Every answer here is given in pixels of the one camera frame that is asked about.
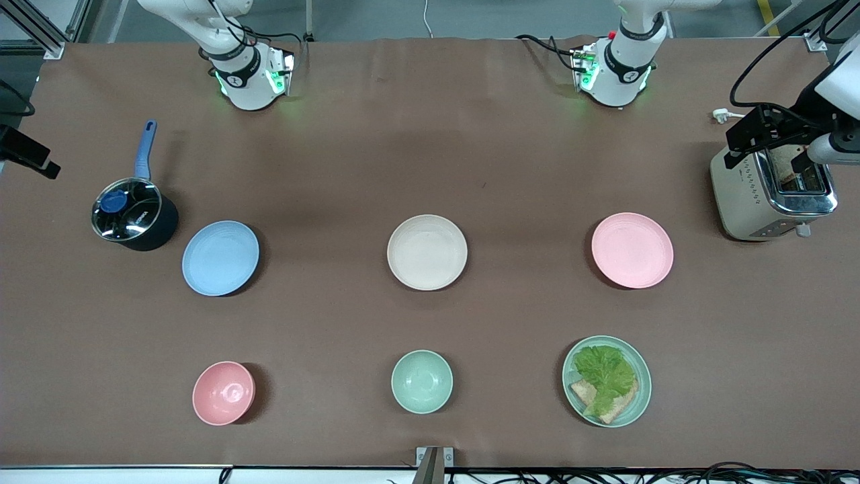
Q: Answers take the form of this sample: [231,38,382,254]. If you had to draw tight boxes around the toasted bread slice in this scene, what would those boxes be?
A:
[570,378,640,425]

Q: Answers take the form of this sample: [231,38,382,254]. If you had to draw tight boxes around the aluminium frame profile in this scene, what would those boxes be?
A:
[0,0,89,60]

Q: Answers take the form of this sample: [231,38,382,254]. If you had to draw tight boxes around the black base cable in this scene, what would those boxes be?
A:
[516,34,580,71]
[207,0,304,63]

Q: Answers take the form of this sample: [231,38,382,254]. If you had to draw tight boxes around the pink plate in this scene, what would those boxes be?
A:
[591,212,675,290]

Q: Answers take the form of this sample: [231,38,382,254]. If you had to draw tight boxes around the blue plate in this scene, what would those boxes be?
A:
[181,220,261,297]

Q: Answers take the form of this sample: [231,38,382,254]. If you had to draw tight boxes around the glass lid with blue knob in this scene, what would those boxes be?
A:
[91,177,164,242]

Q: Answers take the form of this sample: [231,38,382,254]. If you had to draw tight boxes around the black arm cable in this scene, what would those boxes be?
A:
[730,0,860,109]

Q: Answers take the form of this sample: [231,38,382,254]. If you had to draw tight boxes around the black pot with blue handle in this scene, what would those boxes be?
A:
[91,120,180,253]

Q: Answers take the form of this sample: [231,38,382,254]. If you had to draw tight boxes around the green lettuce leaf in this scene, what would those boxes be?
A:
[572,344,638,417]

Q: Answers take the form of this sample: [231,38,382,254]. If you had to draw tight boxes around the beige plate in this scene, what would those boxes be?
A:
[387,214,468,292]

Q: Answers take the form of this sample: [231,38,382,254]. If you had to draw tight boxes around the silver toaster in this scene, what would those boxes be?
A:
[709,143,840,242]

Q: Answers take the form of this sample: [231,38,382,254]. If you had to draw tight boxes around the pink bowl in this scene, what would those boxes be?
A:
[192,361,256,426]

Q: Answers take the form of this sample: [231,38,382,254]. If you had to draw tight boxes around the green bowl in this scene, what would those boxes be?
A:
[391,350,454,415]

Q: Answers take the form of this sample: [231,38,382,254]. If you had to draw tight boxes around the green plate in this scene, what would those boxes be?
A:
[562,335,653,429]

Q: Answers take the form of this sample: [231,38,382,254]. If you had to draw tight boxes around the metal table edge bracket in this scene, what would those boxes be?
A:
[415,446,456,484]

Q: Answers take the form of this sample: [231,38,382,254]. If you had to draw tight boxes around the black cable bundle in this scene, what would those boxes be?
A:
[383,460,860,484]

